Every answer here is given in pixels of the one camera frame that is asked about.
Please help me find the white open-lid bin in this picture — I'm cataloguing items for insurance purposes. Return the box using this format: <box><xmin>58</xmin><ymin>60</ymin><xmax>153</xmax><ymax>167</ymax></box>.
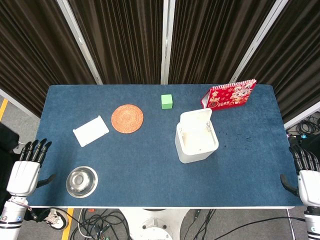
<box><xmin>174</xmin><ymin>107</ymin><xmax>220</xmax><ymax>165</ymax></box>

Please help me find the stainless steel bowl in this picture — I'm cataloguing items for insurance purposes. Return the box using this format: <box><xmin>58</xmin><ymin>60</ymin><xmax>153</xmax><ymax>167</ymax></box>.
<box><xmin>65</xmin><ymin>165</ymin><xmax>99</xmax><ymax>199</ymax></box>

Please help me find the green cube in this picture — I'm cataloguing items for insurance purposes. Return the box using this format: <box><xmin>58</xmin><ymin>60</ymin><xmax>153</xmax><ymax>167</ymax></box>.
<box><xmin>161</xmin><ymin>94</ymin><xmax>174</xmax><ymax>110</ymax></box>

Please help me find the black cable coil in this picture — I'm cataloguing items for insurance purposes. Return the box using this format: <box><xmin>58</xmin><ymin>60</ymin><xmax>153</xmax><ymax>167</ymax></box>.
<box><xmin>292</xmin><ymin>113</ymin><xmax>320</xmax><ymax>137</ymax></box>

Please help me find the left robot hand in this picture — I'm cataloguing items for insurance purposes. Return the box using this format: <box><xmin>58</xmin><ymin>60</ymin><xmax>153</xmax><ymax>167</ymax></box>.
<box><xmin>6</xmin><ymin>138</ymin><xmax>57</xmax><ymax>197</ymax></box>

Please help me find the red desk calendar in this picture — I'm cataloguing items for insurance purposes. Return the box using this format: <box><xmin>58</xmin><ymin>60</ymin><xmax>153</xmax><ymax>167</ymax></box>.
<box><xmin>200</xmin><ymin>78</ymin><xmax>258</xmax><ymax>112</ymax></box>

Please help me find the blue table mat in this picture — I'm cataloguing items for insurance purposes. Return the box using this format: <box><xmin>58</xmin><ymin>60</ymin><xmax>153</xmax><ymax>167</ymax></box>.
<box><xmin>25</xmin><ymin>84</ymin><xmax>301</xmax><ymax>208</ymax></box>

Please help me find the white card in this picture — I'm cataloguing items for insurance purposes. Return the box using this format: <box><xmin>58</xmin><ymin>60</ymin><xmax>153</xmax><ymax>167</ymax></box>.
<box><xmin>72</xmin><ymin>115</ymin><xmax>110</xmax><ymax>148</ymax></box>

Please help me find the dark brown curtain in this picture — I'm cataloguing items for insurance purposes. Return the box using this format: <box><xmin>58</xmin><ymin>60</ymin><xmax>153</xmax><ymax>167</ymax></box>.
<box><xmin>0</xmin><ymin>0</ymin><xmax>320</xmax><ymax>125</ymax></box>

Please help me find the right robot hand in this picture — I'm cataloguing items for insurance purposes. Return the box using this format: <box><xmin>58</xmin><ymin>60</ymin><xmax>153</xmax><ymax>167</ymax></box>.
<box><xmin>279</xmin><ymin>144</ymin><xmax>320</xmax><ymax>207</ymax></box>

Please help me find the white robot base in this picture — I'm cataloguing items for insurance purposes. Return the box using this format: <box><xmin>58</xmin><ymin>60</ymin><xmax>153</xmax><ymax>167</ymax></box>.
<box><xmin>119</xmin><ymin>207</ymin><xmax>192</xmax><ymax>240</ymax></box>

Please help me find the orange woven round coaster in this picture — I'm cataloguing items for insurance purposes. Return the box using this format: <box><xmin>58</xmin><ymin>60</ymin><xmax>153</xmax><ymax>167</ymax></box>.
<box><xmin>111</xmin><ymin>104</ymin><xmax>145</xmax><ymax>135</ymax></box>

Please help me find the white sneaker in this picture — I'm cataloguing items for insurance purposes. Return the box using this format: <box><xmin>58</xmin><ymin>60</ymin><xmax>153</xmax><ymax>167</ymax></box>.
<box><xmin>43</xmin><ymin>208</ymin><xmax>70</xmax><ymax>231</ymax></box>

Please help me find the black floor cable bundle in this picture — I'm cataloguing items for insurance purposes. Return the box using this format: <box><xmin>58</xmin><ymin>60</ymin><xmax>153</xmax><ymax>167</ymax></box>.
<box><xmin>69</xmin><ymin>207</ymin><xmax>132</xmax><ymax>240</ymax></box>

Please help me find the white partition frame post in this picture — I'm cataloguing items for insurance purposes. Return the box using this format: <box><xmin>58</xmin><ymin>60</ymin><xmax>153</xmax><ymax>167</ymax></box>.
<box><xmin>160</xmin><ymin>0</ymin><xmax>172</xmax><ymax>85</ymax></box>
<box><xmin>55</xmin><ymin>0</ymin><xmax>104</xmax><ymax>85</ymax></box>
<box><xmin>229</xmin><ymin>0</ymin><xmax>290</xmax><ymax>83</ymax></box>

